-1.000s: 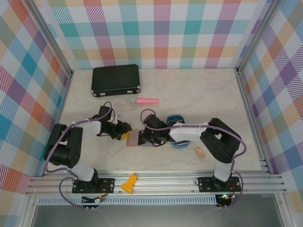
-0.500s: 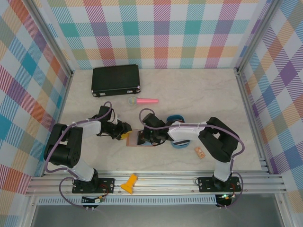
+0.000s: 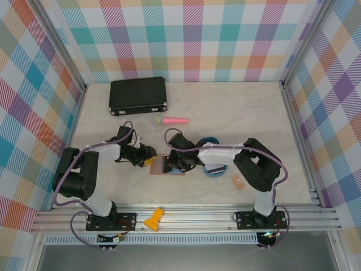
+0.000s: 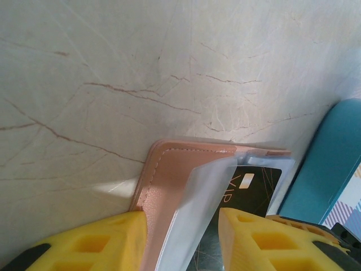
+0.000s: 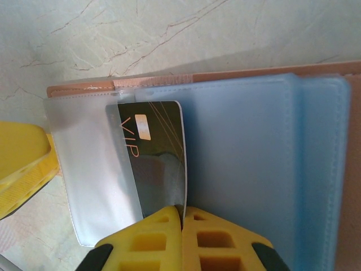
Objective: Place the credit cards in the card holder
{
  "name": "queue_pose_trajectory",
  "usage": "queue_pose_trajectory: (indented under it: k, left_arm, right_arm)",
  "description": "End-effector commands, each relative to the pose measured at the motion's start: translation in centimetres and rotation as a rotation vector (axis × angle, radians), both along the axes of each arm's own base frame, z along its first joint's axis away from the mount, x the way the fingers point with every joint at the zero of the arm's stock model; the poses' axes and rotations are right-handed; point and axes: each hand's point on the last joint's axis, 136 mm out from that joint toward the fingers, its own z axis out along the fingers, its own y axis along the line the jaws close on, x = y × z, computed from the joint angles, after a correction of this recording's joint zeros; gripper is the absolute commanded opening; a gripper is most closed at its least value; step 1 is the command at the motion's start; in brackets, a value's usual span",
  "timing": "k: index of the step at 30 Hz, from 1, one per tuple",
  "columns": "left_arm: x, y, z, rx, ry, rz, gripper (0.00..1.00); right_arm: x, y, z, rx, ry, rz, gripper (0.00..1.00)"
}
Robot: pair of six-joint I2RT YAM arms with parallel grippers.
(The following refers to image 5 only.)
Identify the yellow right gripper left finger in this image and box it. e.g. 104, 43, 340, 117
81, 205, 184, 271

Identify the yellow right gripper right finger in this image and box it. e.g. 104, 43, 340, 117
182, 207, 291, 271

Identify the black VIP card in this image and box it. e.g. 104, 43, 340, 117
104, 100, 189, 224

